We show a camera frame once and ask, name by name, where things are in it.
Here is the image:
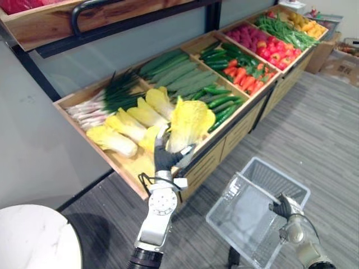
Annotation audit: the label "pink fruit pile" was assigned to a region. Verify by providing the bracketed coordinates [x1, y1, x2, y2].
[225, 24, 269, 53]

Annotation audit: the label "green bean pile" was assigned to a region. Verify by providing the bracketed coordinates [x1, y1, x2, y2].
[254, 13, 321, 52]

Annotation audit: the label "dark green pepper pile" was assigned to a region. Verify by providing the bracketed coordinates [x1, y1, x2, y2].
[200, 41, 259, 73]

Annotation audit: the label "yellow napa cabbage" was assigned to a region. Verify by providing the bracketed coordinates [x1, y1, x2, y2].
[85, 125, 139, 158]
[166, 98, 217, 154]
[145, 86, 176, 120]
[138, 125, 163, 154]
[104, 107, 148, 144]
[127, 96, 169, 128]

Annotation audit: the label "black metal shelf frame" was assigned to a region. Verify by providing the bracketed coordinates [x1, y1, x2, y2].
[0, 0, 223, 103]

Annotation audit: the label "red bell pepper pile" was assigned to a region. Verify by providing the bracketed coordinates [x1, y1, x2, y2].
[256, 35, 303, 71]

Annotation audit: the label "printed cardboard box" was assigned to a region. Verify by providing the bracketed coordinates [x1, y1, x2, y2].
[321, 51, 359, 85]

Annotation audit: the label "wooden shelf tray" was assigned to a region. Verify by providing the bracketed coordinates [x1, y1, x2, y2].
[0, 0, 197, 53]

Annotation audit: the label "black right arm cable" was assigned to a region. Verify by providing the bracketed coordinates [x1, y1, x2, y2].
[291, 213, 321, 245]

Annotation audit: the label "wooden vegetable display stand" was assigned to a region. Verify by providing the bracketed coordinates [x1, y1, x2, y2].
[53, 33, 283, 210]
[216, 4, 330, 122]

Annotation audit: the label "small dark cucumber pile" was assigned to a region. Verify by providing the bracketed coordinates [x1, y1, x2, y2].
[192, 85, 246, 134]

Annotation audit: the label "white marble round table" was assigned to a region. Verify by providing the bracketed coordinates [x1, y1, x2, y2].
[0, 204, 84, 269]

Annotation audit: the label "black metal handle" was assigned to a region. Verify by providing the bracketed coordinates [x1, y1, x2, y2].
[71, 1, 94, 36]

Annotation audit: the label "orange carrot pile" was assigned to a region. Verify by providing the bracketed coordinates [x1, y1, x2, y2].
[222, 58, 278, 96]

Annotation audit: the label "dark robot foot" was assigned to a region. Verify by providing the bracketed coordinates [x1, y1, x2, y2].
[228, 246, 242, 269]

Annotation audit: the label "brown cardboard box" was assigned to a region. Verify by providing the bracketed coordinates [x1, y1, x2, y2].
[305, 31, 342, 75]

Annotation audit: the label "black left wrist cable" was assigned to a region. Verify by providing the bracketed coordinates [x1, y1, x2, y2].
[138, 173, 183, 194]

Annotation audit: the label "clear plastic shopping basket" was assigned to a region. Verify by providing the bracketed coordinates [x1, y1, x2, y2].
[205, 156, 312, 269]

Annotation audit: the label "red produce in tray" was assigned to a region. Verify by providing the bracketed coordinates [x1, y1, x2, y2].
[0, 0, 70, 15]

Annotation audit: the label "pale green loofah pile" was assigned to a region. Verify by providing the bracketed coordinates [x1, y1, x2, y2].
[138, 49, 223, 96]

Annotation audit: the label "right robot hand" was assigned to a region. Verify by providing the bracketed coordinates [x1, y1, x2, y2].
[269, 193, 305, 222]

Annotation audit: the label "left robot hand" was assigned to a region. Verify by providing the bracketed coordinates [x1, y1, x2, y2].
[153, 126, 197, 171]

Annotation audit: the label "green onion bunch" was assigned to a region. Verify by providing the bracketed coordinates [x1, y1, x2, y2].
[65, 71, 147, 132]

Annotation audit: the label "yellow bell pepper pile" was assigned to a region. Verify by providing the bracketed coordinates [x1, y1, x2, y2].
[287, 11, 328, 39]

